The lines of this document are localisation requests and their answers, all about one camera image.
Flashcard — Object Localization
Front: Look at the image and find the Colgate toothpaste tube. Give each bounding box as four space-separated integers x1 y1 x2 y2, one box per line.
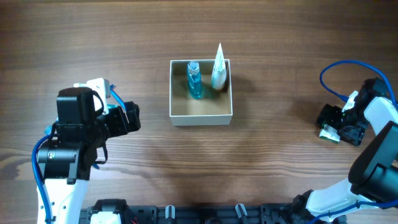
107 104 118 110

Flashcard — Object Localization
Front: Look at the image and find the green white soap packet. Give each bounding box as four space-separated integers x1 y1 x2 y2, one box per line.
319 124 340 143

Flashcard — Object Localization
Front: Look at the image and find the blue disposable razor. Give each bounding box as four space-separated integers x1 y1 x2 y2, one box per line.
110 84 126 110

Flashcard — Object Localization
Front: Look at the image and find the blue white toothbrush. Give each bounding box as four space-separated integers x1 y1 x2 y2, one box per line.
44 116 59 136

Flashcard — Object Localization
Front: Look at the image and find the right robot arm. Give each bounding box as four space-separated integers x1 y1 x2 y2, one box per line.
287 78 397 223

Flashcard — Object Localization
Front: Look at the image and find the white cardboard box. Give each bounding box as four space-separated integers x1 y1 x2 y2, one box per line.
169 59 233 126

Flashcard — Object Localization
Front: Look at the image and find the white bamboo print lotion tube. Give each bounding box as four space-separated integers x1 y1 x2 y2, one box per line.
211 43 226 90

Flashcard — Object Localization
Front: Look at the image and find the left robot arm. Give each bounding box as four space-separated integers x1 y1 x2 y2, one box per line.
31 87 141 223

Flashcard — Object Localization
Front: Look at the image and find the blue mouthwash bottle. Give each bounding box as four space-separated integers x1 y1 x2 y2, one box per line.
187 60 204 100

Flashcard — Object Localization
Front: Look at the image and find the left blue cable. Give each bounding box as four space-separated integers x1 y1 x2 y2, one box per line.
30 134 55 224

